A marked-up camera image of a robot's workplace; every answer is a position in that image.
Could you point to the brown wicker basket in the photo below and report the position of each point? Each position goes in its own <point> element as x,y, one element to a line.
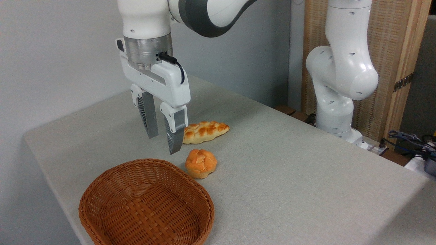
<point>143,207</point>

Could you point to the long braided bread loaf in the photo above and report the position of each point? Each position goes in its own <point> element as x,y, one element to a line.
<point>207,131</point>

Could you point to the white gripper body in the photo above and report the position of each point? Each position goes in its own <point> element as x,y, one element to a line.
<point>167,85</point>

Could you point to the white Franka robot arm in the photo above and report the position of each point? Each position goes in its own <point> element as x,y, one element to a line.
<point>146,20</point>

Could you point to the wood framed rattan screen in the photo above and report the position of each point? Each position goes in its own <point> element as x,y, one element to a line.
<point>391,41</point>

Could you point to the metal screen hinge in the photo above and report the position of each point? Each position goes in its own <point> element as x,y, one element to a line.
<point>403,82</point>

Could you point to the robot base connector block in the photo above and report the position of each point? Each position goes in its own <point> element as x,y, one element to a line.
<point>374,148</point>

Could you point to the round orange bread bun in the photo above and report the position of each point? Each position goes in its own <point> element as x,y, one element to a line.
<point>201,163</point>

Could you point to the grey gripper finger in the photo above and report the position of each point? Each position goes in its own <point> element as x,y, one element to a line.
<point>150,119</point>
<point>175,136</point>

